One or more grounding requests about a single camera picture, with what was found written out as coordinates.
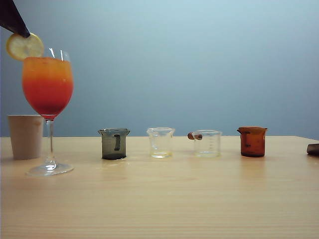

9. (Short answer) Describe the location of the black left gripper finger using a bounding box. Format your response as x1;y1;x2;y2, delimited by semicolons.
0;0;31;38

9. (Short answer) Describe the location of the yellow lemon slice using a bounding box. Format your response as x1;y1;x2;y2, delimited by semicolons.
5;32;45;61

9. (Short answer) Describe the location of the beige paper cup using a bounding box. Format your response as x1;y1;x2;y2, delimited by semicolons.
7;115;45;160

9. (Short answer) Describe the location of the smoky grey glass measuring cup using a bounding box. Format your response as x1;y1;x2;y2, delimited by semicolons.
97;128;131;160

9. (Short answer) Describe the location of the amber glass measuring cup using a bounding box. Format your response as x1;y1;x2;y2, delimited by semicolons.
236;126;268;158

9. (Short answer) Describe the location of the wine glass with orange-red drink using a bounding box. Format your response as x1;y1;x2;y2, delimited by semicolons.
21;48;75;177

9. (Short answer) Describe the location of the clear glass beaker with spout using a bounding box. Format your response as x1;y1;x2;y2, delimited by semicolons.
146;127;176;159

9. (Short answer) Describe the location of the dark brown flat object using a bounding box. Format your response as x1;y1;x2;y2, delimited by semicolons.
306;143;319;156

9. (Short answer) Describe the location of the clear measuring cup wooden handle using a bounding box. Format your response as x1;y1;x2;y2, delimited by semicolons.
187;129;223;159

